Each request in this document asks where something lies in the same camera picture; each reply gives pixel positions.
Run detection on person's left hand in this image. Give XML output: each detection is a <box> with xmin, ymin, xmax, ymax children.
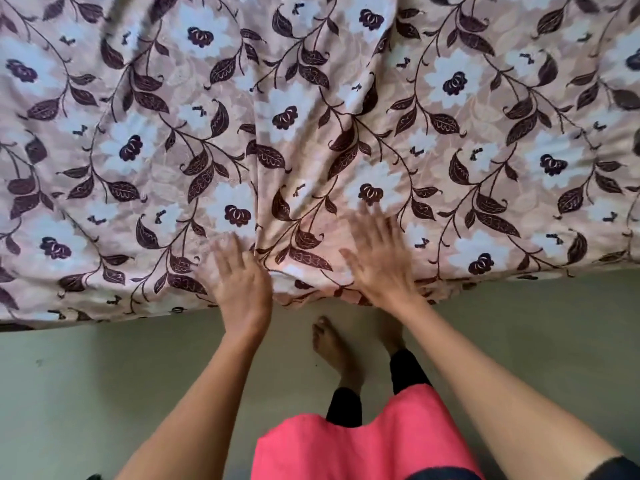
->
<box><xmin>195</xmin><ymin>232</ymin><xmax>275</xmax><ymax>341</ymax></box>

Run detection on person's right hand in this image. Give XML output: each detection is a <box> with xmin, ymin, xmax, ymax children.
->
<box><xmin>339</xmin><ymin>202</ymin><xmax>426</xmax><ymax>315</ymax></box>

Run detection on pink floral bed sheet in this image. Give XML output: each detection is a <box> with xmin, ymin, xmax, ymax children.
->
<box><xmin>0</xmin><ymin>0</ymin><xmax>640</xmax><ymax>333</ymax></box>

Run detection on person's right forearm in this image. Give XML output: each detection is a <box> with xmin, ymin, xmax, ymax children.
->
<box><xmin>395</xmin><ymin>297</ymin><xmax>626</xmax><ymax>480</ymax></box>

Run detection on person's left forearm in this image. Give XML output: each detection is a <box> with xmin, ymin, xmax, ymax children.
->
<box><xmin>115</xmin><ymin>329</ymin><xmax>269</xmax><ymax>480</ymax></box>

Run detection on person's left foot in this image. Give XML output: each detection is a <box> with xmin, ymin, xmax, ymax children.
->
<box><xmin>311</xmin><ymin>315</ymin><xmax>366</xmax><ymax>395</ymax></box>

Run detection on person's black trousers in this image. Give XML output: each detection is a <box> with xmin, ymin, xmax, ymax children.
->
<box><xmin>325</xmin><ymin>348</ymin><xmax>433</xmax><ymax>429</ymax></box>

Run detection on person's pink garment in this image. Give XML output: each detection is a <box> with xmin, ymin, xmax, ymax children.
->
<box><xmin>249</xmin><ymin>383</ymin><xmax>486</xmax><ymax>480</ymax></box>

